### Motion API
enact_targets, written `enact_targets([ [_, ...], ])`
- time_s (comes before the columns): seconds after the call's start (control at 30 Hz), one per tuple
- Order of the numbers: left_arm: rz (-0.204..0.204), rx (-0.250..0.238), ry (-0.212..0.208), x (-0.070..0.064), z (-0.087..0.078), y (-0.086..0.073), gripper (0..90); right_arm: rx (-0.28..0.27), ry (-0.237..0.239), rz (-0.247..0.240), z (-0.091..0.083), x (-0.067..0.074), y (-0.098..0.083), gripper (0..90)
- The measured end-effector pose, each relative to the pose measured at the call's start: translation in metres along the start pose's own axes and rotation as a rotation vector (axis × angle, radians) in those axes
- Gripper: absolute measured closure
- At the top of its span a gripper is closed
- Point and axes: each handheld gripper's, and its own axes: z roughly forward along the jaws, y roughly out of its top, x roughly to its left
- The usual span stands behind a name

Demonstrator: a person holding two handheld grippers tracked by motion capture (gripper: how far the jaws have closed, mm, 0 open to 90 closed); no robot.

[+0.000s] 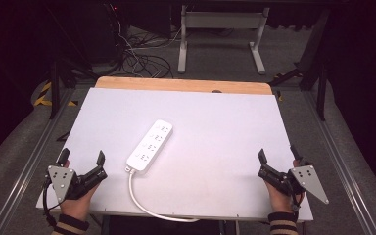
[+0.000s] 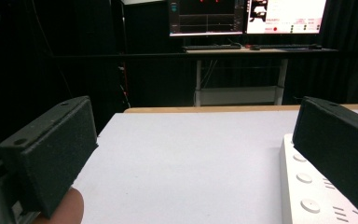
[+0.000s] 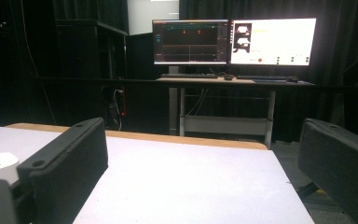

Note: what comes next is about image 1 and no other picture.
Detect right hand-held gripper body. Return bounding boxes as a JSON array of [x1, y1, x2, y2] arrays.
[[258, 164, 330, 206]]

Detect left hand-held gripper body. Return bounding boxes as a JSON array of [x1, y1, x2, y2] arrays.
[[47, 164, 109, 204]]

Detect person's left hand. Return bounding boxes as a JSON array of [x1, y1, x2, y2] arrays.
[[60, 187, 98, 223]]

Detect person's right hand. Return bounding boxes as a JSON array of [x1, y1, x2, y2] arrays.
[[263, 181, 298, 215]]

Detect white power strip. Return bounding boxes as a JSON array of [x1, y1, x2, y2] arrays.
[[125, 118, 174, 174]]

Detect white board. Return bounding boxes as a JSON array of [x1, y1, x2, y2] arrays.
[[35, 87, 314, 223]]

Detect yellow black hazard tape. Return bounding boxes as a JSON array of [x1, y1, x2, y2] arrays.
[[33, 80, 79, 108]]

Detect black metal stand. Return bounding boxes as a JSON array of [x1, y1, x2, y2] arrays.
[[47, 58, 94, 120], [268, 9, 330, 122]]

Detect dark computer case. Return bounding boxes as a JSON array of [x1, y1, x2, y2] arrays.
[[86, 2, 129, 67]]

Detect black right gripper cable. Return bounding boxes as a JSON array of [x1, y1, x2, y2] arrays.
[[290, 191, 306, 214]]

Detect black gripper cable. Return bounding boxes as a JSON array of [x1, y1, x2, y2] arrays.
[[290, 191, 306, 214], [41, 178, 63, 228]]

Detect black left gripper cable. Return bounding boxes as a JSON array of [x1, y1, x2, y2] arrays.
[[41, 178, 63, 228]]

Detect aluminium floor rail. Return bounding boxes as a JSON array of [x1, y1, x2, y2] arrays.
[[0, 87, 76, 235], [301, 90, 376, 235]]

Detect white power strip cable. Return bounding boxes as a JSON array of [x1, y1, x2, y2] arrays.
[[124, 166, 201, 224]]

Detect black floor cables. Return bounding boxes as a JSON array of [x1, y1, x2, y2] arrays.
[[120, 48, 174, 79]]

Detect white floor cable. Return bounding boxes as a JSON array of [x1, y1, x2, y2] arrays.
[[117, 27, 184, 77]]

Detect white metal desk frame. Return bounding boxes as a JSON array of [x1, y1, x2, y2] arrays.
[[177, 4, 271, 75]]

